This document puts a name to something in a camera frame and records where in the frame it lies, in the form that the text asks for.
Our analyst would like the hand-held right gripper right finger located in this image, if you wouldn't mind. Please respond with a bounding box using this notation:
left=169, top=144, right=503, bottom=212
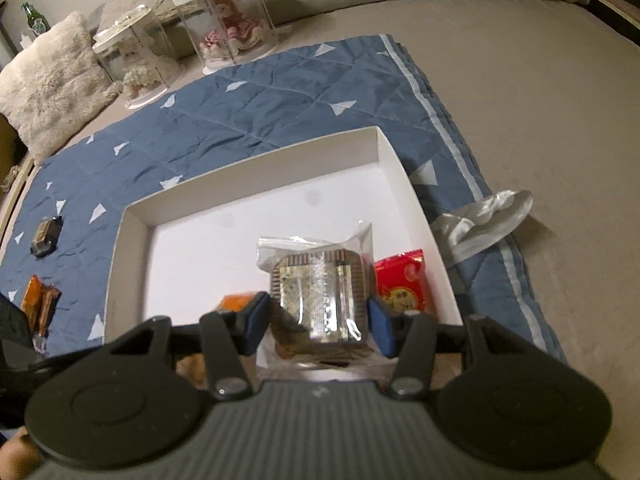
left=369, top=295, right=516, bottom=402

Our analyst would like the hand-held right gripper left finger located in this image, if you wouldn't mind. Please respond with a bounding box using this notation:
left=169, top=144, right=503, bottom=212
left=105, top=292, right=271, bottom=403

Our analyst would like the red snack packet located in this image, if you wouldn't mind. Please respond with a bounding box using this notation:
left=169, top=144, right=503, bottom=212
left=373, top=248, right=431, bottom=314

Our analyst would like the brown cake bar packet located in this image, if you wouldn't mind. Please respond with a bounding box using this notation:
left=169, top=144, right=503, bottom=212
left=35, top=283, right=62, bottom=337

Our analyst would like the square brown cake packet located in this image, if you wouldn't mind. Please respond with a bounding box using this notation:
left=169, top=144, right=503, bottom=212
left=255, top=219, right=376, bottom=367

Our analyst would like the white cardboard box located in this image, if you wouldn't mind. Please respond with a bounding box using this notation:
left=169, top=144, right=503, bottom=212
left=103, top=126, right=464, bottom=357

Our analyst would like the black tray cake packet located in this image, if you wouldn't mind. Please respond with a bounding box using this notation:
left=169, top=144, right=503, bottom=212
left=29, top=215, right=64, bottom=259

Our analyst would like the crumpled clear plastic wrapper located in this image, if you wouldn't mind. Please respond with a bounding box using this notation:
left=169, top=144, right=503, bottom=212
left=432, top=189, right=534, bottom=266

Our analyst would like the long wooden shelf unit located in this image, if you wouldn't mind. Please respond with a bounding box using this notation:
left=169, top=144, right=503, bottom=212
left=0, top=110, right=36, bottom=226

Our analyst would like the blue quilted mat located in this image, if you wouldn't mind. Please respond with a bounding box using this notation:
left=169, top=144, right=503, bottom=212
left=0, top=34, right=569, bottom=367

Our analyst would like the fluffy white pillow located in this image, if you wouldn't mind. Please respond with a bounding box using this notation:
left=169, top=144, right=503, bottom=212
left=0, top=10, right=123, bottom=162

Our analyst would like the white dress doll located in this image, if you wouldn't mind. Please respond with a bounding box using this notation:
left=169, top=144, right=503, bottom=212
left=122, top=45, right=164, bottom=99

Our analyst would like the pink dress doll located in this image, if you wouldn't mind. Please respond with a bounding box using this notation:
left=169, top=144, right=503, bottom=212
left=200, top=0, right=266, bottom=59

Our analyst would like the green glass bottle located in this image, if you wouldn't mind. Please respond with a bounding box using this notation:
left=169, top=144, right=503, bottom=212
left=21, top=2, right=50, bottom=32

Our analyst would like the white framed wall shelf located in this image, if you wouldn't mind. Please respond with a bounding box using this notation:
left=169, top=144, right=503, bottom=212
left=592, top=0, right=640, bottom=44

